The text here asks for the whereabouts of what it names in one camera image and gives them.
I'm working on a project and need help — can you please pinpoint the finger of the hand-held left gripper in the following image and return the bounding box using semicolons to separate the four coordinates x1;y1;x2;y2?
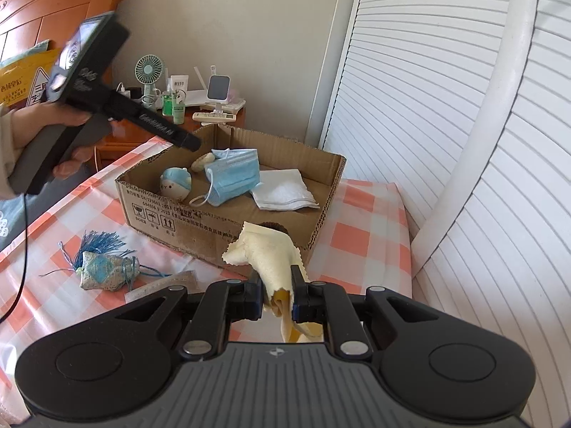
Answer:
172;127;202;152

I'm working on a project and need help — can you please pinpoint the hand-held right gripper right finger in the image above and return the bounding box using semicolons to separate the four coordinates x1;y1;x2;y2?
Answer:
290;265;441;358

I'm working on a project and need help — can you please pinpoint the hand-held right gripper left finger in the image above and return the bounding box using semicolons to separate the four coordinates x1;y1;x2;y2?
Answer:
113;272;265;358

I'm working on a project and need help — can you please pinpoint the beige round plush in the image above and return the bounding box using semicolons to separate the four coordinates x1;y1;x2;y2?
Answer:
191;153;217;173

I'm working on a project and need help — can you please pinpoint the blue white plush toy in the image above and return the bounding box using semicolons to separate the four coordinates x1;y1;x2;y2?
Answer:
160;167;193;202

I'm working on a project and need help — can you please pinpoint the yellow cloth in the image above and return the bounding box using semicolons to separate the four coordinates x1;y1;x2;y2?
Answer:
222;221;324;345

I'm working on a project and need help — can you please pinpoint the blue face mask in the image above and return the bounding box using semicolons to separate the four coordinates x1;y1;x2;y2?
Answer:
190;148;263;208

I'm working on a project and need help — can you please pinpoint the brown cardboard box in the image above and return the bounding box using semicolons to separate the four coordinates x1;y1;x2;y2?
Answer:
115;124;348;278

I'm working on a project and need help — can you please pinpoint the white towel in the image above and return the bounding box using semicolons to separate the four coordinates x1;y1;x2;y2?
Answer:
250;168;321;212

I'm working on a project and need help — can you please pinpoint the person's left forearm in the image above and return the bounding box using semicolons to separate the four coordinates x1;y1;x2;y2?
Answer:
0;111;21;199

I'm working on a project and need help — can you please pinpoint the person's left hand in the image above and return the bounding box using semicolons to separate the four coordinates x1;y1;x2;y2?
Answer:
9;103;97;180

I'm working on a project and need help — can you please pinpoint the white router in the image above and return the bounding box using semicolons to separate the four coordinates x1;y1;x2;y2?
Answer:
193;66;219;104

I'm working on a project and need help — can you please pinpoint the wooden nightstand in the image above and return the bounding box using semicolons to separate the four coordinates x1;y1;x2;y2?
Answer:
95;107;246;167

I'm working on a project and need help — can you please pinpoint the white stand mirror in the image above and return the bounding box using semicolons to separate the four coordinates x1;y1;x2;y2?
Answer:
207;75;232;111

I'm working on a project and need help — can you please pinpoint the green desk fan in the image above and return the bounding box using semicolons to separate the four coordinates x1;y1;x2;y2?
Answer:
135;55;167;110

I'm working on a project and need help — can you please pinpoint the yellow snack box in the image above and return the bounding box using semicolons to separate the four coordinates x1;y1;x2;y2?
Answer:
0;40;64;108

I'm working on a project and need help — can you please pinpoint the wooden bed headboard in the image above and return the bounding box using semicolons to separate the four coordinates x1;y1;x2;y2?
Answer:
0;0;133;113

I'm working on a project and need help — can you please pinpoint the pink checkered tablecloth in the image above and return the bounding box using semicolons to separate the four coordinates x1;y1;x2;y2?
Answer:
0;136;414;425

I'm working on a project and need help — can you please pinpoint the grey cloth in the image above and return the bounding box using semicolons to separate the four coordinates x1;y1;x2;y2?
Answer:
125;270;199;303

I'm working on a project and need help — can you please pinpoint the blue tasselled sachet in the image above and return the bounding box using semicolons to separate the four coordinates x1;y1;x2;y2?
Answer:
39;230;175;293

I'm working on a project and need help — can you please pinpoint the blue cloud print bedsheet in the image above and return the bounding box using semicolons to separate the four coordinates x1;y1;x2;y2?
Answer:
0;196;28;251

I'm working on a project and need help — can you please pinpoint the white louvered wardrobe door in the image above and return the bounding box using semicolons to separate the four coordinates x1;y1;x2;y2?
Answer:
318;0;522;233
413;0;571;413

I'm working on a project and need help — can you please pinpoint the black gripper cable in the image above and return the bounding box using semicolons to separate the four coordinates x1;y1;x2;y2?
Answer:
0;192;30;322

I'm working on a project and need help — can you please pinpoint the white wardrobe post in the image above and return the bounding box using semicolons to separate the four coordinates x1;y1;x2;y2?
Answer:
409;0;543;278

